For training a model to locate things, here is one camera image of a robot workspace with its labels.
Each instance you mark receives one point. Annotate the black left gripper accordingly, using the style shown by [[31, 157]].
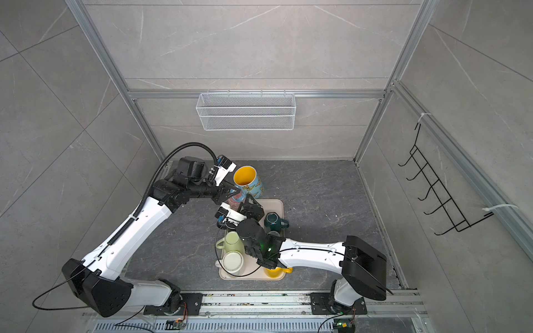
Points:
[[221, 193]]

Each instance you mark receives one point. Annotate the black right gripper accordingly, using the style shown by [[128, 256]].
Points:
[[257, 212]]

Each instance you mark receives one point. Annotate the pink patterned mug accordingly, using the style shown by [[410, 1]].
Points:
[[237, 197]]

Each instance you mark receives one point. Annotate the blue mug yellow inside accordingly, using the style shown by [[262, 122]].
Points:
[[246, 178]]

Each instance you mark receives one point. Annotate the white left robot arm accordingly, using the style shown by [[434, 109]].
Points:
[[95, 279]]

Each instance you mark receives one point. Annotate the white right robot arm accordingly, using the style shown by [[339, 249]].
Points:
[[363, 269]]

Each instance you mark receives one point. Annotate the dark green mug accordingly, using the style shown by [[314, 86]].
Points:
[[274, 223]]

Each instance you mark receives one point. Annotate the light green mug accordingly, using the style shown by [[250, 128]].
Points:
[[231, 242]]

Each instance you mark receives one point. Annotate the white mug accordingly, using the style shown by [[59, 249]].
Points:
[[232, 263]]

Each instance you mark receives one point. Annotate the beige tray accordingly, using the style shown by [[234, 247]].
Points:
[[252, 271]]

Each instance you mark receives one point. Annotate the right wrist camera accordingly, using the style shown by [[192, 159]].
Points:
[[226, 214]]

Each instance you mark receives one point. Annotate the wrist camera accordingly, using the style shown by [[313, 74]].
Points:
[[226, 214], [223, 166]]

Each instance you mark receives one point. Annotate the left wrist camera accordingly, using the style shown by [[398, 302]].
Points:
[[223, 166]]

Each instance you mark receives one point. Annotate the white wire mesh basket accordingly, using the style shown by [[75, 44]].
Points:
[[246, 111]]

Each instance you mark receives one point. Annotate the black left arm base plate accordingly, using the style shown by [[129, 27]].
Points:
[[191, 304]]

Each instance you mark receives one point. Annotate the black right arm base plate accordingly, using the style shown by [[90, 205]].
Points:
[[324, 303]]

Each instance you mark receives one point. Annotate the black wire hook rack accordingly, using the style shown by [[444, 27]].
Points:
[[436, 188]]

